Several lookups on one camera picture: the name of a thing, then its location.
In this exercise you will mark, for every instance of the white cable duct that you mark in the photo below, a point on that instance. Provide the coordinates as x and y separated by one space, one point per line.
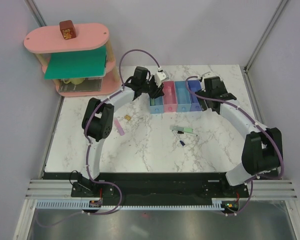
85 204

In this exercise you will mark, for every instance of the pink eraser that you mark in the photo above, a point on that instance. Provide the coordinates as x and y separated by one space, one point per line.
118 127

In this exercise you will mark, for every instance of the aluminium frame rail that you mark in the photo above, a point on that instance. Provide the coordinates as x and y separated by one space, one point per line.
260 190

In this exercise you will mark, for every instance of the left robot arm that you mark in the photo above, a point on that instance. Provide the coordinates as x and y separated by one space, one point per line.
98 122

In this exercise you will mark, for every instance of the green folder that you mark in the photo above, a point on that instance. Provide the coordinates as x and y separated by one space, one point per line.
77 64

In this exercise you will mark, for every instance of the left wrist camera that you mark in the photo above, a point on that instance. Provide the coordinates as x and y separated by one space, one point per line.
160 77

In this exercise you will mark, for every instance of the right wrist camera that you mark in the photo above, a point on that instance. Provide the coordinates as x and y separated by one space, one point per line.
205 75

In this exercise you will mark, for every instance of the left aluminium post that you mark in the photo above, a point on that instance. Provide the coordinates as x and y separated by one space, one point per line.
33 8

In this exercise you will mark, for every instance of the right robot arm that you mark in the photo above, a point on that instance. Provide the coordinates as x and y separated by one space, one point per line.
262 150

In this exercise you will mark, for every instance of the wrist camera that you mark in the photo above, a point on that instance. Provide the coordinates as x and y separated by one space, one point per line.
205 75
160 77

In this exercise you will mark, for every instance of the brown cube toy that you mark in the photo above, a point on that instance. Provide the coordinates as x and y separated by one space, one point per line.
67 29

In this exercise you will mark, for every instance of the right aluminium post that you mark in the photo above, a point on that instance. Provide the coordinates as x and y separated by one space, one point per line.
266 33

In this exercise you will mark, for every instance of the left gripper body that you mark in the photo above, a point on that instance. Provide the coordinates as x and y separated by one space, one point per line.
153 89

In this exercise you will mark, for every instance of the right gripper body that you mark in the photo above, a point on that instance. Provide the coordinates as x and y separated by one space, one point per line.
202 104

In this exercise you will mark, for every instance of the pink wooden shelf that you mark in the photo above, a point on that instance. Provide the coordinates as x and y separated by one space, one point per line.
44 41

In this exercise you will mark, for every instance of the blue capped marker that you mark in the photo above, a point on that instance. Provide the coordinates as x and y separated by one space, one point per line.
178 138

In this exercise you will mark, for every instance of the yellow mug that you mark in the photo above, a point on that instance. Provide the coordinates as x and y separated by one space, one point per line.
74 81

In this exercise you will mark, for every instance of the aluminium post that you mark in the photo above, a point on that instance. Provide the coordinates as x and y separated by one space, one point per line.
33 8
266 33

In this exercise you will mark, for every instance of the light blue drawer bin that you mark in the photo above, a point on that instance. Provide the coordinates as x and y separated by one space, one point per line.
158 108

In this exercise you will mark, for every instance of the sky blue drawer bin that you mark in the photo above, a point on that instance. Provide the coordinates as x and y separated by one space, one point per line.
183 97

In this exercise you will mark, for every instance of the pink drawer bin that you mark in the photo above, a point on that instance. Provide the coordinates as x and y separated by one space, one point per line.
170 102

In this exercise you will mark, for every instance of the black book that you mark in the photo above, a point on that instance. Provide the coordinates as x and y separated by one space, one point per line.
90 84

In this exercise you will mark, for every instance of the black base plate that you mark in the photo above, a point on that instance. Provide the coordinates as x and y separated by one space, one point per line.
170 185

